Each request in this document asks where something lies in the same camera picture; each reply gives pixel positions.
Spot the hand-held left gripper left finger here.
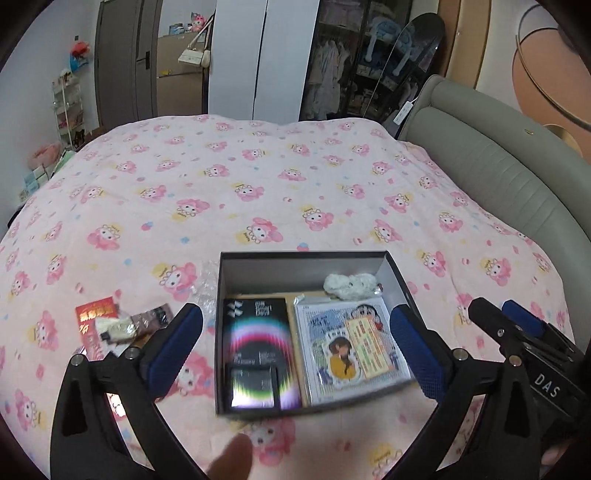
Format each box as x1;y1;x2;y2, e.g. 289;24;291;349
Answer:
50;302;206;480

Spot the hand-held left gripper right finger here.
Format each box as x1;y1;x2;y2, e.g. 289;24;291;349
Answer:
389;303;541;480

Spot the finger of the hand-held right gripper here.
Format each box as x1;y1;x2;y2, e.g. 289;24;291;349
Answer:
467;296;532;365
502;299;583;356

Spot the girl character sticker card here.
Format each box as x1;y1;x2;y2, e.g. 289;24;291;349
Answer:
344;318;393;377

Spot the cartoon bead art packet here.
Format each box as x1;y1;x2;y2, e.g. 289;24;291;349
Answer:
294;295;414;407

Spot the black cardboard box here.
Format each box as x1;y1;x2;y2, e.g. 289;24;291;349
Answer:
215;250;419;418

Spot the person's left hand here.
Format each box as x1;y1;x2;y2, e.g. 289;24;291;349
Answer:
210;433;254;480

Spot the brown snack packet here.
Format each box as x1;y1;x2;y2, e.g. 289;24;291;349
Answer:
129;305;174;340

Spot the white plastic packet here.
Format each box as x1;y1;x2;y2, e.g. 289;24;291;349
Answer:
95;316;139;347

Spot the clear bubble wrap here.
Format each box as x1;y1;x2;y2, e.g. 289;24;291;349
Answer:
190;258;221;324

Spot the black iridescent booklet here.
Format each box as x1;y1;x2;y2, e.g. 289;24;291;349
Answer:
222;298;303;409

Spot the small black iridescent card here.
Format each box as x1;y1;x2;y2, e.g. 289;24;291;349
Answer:
225;364;282;411

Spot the white fluffy toy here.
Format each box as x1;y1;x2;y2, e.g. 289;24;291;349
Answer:
322;272;380;296

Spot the pink printed blanket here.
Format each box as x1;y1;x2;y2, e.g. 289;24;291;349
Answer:
0;113;578;480

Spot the grey padded headboard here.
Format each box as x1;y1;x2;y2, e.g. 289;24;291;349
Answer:
397;74;591;296

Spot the green box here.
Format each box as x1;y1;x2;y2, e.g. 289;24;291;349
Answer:
48;150;77;178

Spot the stack of small boxes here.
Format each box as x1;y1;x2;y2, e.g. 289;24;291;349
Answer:
18;166;51;201

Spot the pink fluffy cushion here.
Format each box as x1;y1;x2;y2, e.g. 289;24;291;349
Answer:
28;142;63;168

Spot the white shelf rack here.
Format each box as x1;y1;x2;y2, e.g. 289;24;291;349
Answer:
51;71;88;151

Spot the white handbag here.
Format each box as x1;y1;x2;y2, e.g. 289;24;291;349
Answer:
178;34;213;69

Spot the grey door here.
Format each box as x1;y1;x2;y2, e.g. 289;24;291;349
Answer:
95;0;162;132

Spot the white wardrobe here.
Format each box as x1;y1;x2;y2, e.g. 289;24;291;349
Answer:
205;0;319;125

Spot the dark glass cabinet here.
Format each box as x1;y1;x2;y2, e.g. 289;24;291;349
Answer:
298;0;414;123

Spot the red plush toy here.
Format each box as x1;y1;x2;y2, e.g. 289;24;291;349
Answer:
68;39;92;72

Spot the pink plush toy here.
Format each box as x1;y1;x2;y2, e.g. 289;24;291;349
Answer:
187;11;215;33

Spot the orange round wall decoration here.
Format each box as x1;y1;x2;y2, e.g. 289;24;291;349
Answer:
512;25;591;139

